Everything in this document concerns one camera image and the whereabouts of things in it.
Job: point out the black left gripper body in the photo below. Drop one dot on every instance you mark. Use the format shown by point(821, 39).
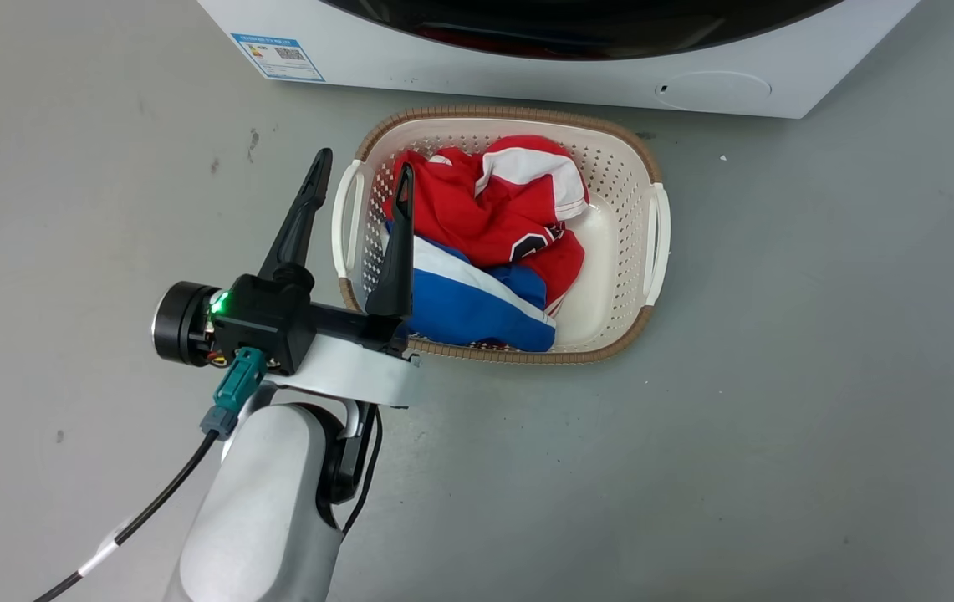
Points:
point(272, 322)

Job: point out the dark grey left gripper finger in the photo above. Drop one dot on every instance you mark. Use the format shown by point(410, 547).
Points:
point(299, 221)
point(395, 259)

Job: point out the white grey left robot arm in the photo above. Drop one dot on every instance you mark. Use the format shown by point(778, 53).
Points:
point(263, 510)

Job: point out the white washing machine body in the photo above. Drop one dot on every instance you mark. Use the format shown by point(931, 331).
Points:
point(527, 73)

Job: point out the dark glass washing machine door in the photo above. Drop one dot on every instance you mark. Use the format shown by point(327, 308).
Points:
point(585, 29)

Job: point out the blue and white garment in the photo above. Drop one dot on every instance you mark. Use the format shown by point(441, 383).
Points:
point(468, 305)

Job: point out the red and white garment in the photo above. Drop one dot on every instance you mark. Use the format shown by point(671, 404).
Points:
point(493, 213)

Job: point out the blue energy label sticker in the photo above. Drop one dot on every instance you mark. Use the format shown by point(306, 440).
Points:
point(278, 57)

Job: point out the cream perforated laundry basket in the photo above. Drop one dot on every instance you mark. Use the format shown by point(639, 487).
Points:
point(610, 276)

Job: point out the round white filter cover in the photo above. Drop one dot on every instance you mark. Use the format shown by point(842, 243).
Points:
point(715, 90)

